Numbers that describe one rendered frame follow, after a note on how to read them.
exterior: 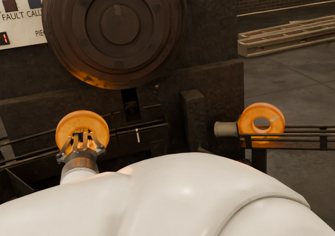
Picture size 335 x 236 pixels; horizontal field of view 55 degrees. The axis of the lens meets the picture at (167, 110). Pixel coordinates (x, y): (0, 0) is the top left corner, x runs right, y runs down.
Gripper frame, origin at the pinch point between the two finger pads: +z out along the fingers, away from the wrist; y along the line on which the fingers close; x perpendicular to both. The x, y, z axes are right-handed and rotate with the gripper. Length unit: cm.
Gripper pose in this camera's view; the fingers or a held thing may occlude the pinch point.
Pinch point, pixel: (81, 130)
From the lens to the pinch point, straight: 100.3
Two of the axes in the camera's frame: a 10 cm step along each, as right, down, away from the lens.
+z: -2.2, -4.3, 8.8
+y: 9.7, -1.9, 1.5
